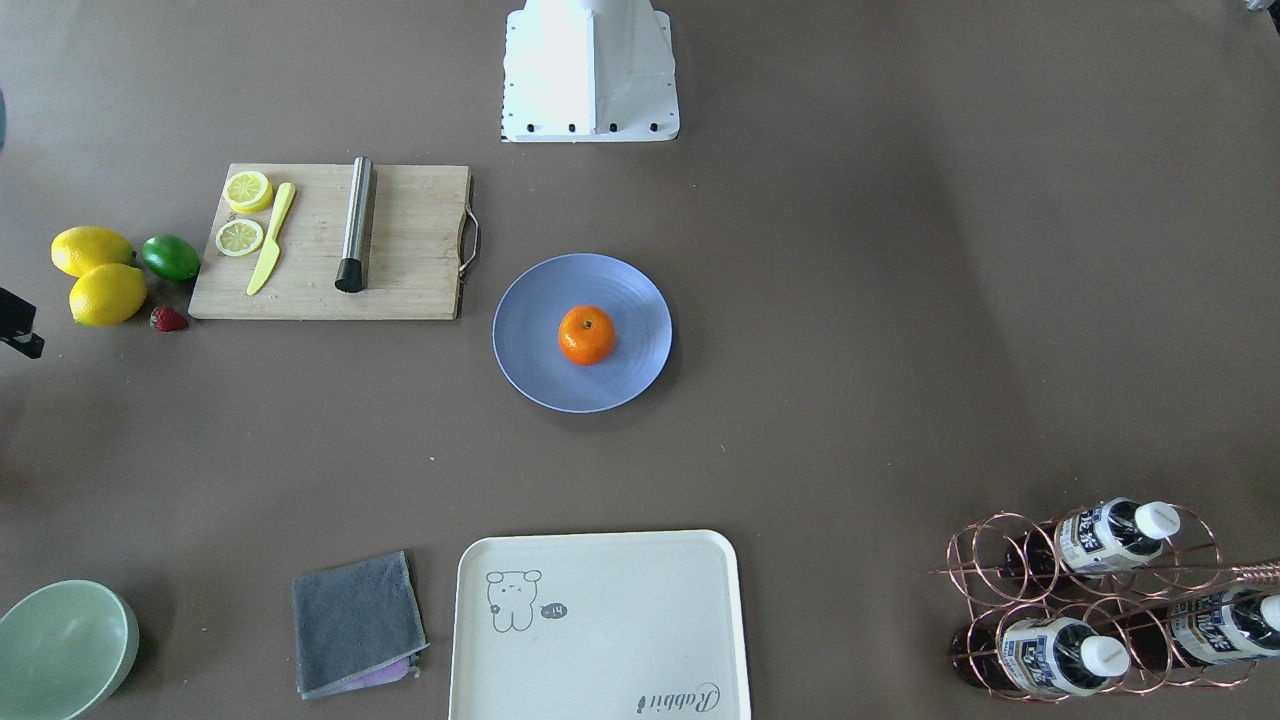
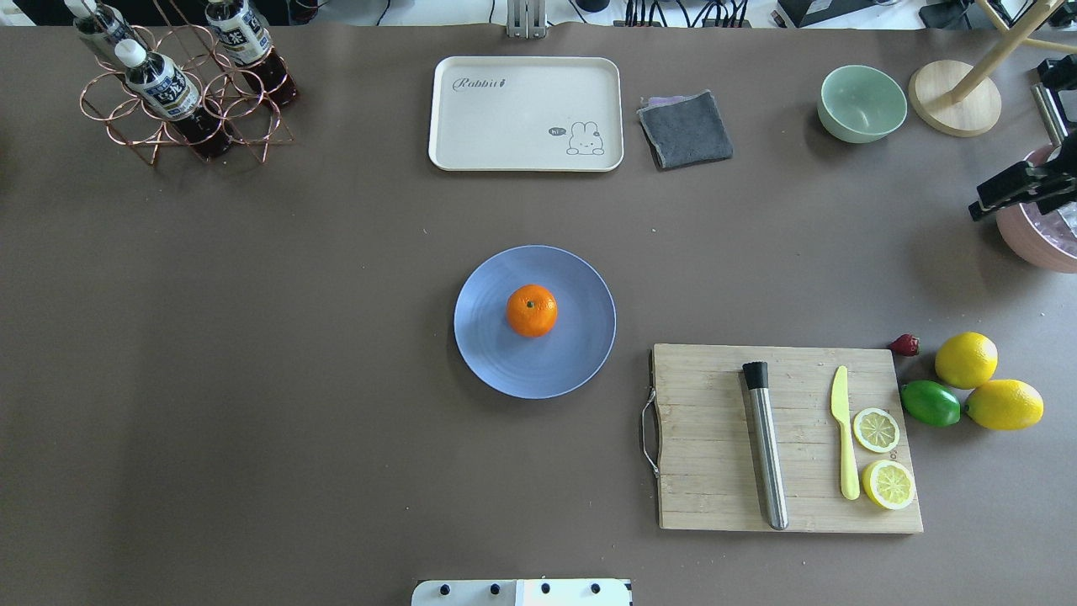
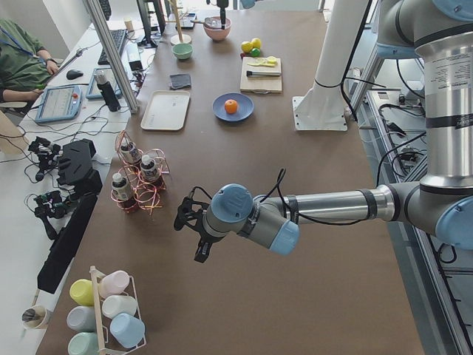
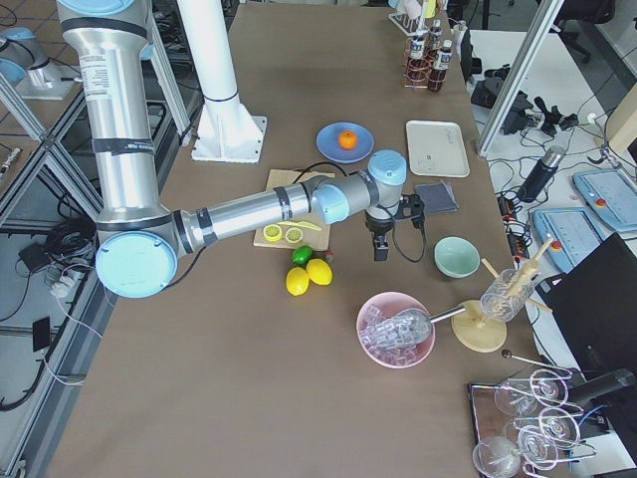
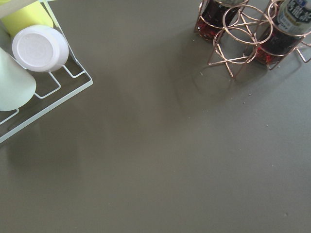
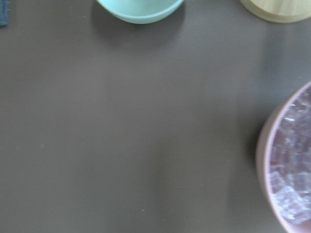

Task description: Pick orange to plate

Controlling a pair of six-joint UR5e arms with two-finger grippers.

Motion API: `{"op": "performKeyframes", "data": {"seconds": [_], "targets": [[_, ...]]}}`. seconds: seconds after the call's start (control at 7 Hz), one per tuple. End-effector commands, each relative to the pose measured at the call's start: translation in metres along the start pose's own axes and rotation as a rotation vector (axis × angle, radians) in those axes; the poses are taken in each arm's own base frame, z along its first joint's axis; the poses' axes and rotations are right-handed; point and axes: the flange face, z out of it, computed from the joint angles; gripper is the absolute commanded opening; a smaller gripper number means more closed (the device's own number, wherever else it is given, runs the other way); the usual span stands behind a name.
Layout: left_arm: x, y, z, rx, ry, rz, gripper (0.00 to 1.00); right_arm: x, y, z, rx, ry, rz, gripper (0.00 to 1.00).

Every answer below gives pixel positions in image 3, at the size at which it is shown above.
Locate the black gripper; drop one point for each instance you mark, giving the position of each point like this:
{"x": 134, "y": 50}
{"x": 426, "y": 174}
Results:
{"x": 203, "y": 247}

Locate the orange fruit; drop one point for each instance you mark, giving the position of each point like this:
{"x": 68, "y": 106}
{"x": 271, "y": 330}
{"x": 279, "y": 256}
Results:
{"x": 231, "y": 106}

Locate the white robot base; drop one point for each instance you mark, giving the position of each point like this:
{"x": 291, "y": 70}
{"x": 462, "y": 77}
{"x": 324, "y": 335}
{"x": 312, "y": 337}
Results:
{"x": 322, "y": 107}

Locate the blue round plate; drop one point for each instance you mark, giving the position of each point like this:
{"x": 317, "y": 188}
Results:
{"x": 244, "y": 108}

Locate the tea bottle left rear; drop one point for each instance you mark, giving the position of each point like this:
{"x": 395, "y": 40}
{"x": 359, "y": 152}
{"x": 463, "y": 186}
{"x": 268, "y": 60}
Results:
{"x": 149, "y": 171}

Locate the tea bottle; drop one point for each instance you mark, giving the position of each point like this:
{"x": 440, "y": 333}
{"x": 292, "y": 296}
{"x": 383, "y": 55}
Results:
{"x": 123, "y": 193}
{"x": 130, "y": 153}
{"x": 149, "y": 171}

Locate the pink cup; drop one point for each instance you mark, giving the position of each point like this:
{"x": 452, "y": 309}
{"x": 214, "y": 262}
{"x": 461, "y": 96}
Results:
{"x": 114, "y": 283}

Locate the tea bottle front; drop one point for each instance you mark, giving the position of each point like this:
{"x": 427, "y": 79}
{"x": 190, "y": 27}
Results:
{"x": 123, "y": 193}

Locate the white cup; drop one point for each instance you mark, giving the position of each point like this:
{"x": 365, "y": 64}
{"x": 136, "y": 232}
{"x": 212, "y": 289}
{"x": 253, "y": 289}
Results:
{"x": 118, "y": 304}

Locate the blue cup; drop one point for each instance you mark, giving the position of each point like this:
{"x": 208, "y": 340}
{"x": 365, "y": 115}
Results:
{"x": 127, "y": 330}

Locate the white cup rack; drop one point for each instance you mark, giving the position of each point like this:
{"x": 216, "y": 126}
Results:
{"x": 107, "y": 344}

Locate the tea bottle right rear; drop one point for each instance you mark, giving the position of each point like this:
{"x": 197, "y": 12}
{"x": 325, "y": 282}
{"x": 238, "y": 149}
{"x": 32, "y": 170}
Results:
{"x": 130, "y": 153}

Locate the yellow cup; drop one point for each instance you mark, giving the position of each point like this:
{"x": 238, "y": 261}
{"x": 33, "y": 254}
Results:
{"x": 81, "y": 292}

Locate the grey cup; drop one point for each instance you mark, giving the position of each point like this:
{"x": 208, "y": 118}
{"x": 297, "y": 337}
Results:
{"x": 82, "y": 319}

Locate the cream rabbit tray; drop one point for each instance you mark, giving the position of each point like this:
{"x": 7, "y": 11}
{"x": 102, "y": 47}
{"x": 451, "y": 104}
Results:
{"x": 166, "y": 110}

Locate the green cup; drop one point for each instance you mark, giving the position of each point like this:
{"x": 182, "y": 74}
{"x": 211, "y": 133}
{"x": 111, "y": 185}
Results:
{"x": 83, "y": 343}

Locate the grey folded cloth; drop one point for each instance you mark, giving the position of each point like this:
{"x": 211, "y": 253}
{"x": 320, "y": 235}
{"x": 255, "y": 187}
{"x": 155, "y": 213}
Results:
{"x": 180, "y": 81}

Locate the steel muddler black tip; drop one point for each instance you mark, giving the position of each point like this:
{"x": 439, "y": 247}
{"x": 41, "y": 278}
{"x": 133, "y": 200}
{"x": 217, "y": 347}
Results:
{"x": 262, "y": 74}

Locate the black thermos bottle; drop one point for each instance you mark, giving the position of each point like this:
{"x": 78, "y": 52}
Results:
{"x": 107, "y": 91}

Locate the wooden cutting board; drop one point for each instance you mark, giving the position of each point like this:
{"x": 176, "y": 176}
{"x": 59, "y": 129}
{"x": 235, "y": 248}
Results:
{"x": 260, "y": 85}

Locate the teach pendant far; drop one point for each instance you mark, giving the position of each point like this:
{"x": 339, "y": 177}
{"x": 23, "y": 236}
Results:
{"x": 93, "y": 93}

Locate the teach pendant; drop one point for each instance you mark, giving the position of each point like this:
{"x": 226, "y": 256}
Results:
{"x": 59, "y": 104}
{"x": 93, "y": 93}

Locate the green bowl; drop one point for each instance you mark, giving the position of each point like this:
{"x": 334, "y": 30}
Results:
{"x": 182, "y": 51}

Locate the lemon slice lower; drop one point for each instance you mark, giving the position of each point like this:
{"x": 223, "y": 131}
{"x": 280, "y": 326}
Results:
{"x": 271, "y": 59}

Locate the green lime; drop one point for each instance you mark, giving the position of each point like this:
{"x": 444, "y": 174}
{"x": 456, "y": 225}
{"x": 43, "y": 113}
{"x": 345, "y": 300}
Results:
{"x": 255, "y": 52}

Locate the teach pendant near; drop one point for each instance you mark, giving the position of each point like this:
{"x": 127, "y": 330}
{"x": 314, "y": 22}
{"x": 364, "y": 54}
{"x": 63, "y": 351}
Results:
{"x": 59, "y": 104}

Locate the yellow lemon lower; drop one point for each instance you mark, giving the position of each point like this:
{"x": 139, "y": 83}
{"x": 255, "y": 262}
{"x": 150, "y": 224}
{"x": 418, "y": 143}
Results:
{"x": 246, "y": 46}

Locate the yellow lemon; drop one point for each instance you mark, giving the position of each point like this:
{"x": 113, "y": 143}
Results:
{"x": 246, "y": 46}
{"x": 256, "y": 43}

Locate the wooden cup stand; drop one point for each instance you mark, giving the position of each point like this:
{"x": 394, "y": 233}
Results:
{"x": 174, "y": 19}

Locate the yellow lemon upper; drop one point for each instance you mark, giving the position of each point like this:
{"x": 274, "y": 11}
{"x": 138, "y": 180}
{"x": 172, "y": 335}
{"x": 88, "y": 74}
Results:
{"x": 256, "y": 43}

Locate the black computer mouse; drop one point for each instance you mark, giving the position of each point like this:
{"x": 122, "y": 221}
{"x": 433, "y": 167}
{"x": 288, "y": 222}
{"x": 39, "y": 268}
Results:
{"x": 73, "y": 74}

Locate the pink ice bowl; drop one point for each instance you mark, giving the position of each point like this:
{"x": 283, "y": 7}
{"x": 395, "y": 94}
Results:
{"x": 218, "y": 34}

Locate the steel ice scoop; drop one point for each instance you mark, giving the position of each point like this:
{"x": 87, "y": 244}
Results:
{"x": 209, "y": 22}

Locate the seated person green shirt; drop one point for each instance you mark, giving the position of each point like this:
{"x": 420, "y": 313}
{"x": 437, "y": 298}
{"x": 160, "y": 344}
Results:
{"x": 26, "y": 65}

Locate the copper wire bottle rack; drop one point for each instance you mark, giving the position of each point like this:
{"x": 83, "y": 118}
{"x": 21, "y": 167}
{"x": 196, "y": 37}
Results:
{"x": 147, "y": 195}

